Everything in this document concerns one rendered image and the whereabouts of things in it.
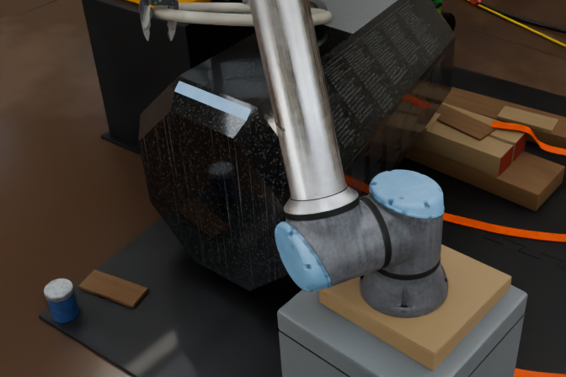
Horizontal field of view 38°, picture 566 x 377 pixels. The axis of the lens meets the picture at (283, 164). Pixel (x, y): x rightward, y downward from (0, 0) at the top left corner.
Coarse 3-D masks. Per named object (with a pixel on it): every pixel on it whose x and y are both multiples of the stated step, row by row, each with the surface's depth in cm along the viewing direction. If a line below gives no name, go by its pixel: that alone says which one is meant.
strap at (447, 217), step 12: (528, 132) 343; (540, 144) 348; (444, 216) 332; (456, 216) 331; (480, 228) 325; (492, 228) 324; (504, 228) 324; (552, 240) 317; (564, 240) 317; (516, 372) 268; (528, 372) 267; (540, 372) 267
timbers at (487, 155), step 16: (464, 112) 359; (432, 128) 351; (448, 128) 350; (496, 128) 348; (416, 144) 357; (432, 144) 351; (448, 144) 345; (464, 144) 340; (480, 144) 339; (496, 144) 339; (512, 144) 340; (464, 160) 344; (480, 160) 338; (496, 160) 333; (512, 160) 344; (496, 176) 337
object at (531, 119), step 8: (504, 112) 375; (512, 112) 375; (520, 112) 375; (528, 112) 374; (512, 120) 370; (520, 120) 369; (528, 120) 369; (536, 120) 368; (544, 120) 368; (552, 120) 368; (536, 128) 366; (544, 128) 363; (552, 128) 363
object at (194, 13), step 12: (156, 12) 215; (168, 12) 210; (180, 12) 207; (192, 12) 205; (204, 12) 205; (216, 12) 246; (228, 12) 247; (240, 12) 248; (312, 12) 235; (324, 12) 221; (216, 24) 204; (228, 24) 203; (240, 24) 203; (252, 24) 203
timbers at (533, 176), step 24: (456, 96) 391; (480, 96) 390; (504, 120) 373; (552, 144) 365; (432, 168) 358; (456, 168) 349; (528, 168) 341; (552, 168) 340; (504, 192) 338; (528, 192) 329; (552, 192) 339
